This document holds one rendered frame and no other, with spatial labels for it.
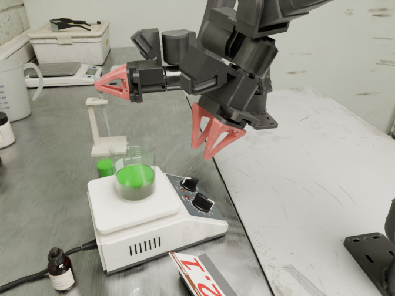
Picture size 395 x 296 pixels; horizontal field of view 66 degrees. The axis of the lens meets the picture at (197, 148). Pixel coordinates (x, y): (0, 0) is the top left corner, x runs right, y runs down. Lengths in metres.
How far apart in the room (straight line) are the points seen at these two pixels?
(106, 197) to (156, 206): 0.08
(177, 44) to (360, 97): 1.97
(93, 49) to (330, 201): 1.16
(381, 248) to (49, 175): 0.63
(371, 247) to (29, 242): 0.54
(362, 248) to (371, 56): 1.96
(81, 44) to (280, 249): 1.20
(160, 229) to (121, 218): 0.06
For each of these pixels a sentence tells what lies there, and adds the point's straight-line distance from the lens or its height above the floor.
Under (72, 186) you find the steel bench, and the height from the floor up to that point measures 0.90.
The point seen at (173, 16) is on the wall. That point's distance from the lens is 1.82.
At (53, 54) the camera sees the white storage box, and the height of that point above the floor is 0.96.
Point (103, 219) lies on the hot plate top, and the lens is 0.44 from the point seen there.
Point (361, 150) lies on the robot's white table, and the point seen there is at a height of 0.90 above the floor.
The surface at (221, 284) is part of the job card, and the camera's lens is 0.46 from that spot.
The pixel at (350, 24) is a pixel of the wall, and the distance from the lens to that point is 2.25.
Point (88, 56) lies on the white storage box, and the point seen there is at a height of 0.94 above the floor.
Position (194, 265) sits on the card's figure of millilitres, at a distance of 0.46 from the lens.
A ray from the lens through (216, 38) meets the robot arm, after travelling 0.51.
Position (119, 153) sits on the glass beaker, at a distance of 0.46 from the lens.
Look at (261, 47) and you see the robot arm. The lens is 0.47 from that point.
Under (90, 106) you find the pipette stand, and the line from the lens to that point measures 0.73.
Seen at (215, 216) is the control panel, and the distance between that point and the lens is 0.50.
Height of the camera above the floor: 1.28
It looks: 31 degrees down
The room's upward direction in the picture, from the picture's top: straight up
